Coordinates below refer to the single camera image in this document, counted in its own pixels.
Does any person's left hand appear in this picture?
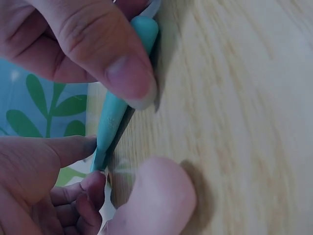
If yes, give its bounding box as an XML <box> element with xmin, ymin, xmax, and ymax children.
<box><xmin>0</xmin><ymin>135</ymin><xmax>198</xmax><ymax>235</ymax></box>

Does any person's right hand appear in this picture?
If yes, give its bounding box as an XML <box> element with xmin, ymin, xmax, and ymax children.
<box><xmin>0</xmin><ymin>0</ymin><xmax>158</xmax><ymax>110</ymax></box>

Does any teal tapered tool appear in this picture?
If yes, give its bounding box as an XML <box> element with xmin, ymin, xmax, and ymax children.
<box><xmin>89</xmin><ymin>16</ymin><xmax>159</xmax><ymax>172</ymax></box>

